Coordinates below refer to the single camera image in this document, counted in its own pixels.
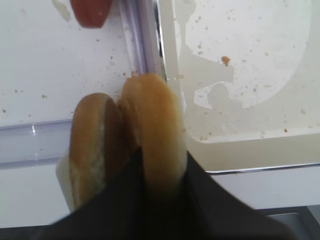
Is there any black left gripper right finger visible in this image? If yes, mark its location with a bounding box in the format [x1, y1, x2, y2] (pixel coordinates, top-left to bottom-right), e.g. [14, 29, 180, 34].
[174, 151, 298, 240]

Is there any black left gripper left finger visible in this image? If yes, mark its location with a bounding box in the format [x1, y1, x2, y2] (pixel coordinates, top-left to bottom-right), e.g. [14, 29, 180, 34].
[34, 146, 151, 240]

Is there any bun slice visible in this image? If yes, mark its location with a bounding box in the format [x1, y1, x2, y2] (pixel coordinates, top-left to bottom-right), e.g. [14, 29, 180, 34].
[120, 73, 187, 201]
[69, 93, 129, 209]

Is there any metal baking tray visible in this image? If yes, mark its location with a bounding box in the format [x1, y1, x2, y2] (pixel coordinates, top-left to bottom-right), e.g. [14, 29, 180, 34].
[153, 0, 320, 174]

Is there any clear rail lower left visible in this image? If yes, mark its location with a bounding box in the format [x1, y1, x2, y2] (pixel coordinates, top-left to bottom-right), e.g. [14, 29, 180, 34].
[0, 120, 72, 169]

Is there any left clear vertical rail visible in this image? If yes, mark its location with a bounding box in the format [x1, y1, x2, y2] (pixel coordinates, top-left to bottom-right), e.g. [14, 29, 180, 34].
[118, 0, 166, 78]

